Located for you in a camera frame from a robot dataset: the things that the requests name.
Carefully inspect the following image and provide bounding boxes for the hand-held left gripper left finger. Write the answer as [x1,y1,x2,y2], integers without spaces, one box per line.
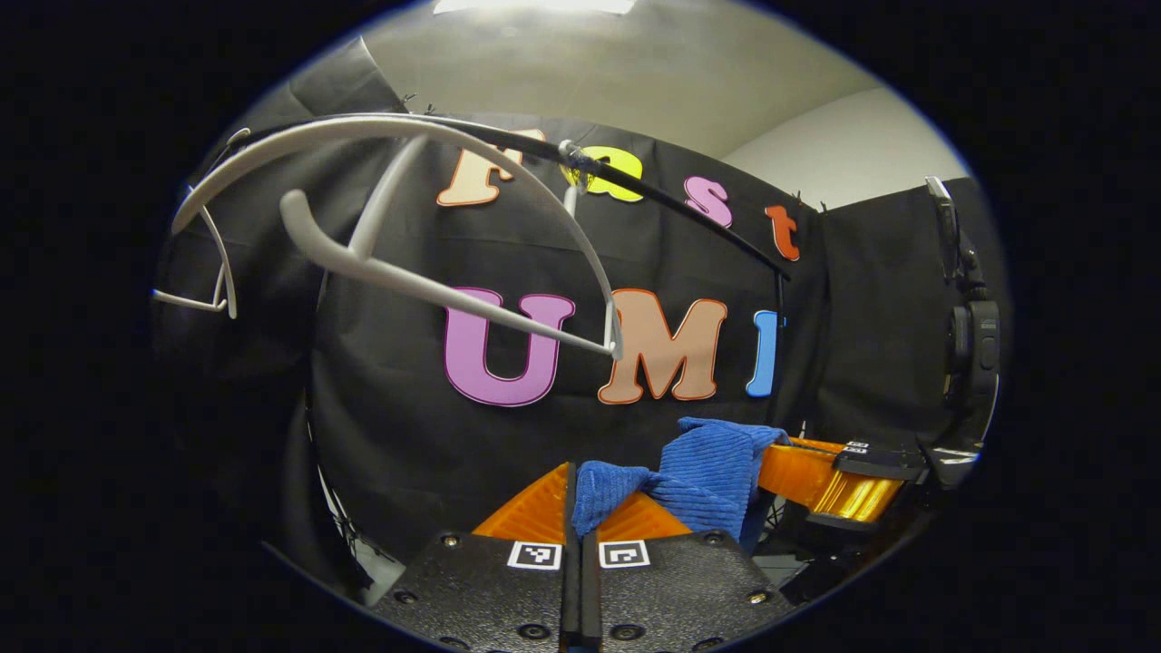
[370,463,581,653]

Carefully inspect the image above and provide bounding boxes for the blue jacket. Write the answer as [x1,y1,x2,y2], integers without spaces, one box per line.
[571,416,792,554]

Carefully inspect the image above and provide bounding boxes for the ceiling light panel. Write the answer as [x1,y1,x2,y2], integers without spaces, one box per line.
[434,0,636,15]

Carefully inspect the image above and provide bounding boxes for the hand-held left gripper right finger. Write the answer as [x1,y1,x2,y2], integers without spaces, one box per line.
[580,490,799,653]

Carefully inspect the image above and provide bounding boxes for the white clothes hanger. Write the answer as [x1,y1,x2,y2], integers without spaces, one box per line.
[171,112,627,362]
[151,127,250,320]

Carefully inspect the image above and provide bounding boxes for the black cables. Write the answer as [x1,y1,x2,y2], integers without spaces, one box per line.
[313,467,386,572]

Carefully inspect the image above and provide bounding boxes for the black clothes rack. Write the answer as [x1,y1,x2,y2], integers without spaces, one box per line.
[399,113,792,427]

